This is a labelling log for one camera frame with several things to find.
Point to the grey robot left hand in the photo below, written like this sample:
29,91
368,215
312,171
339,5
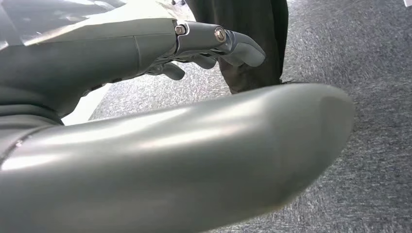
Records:
180,154

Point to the person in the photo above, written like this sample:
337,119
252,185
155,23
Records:
244,48

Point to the ribbed grey left arm sleeve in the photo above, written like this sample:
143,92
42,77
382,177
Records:
22,119

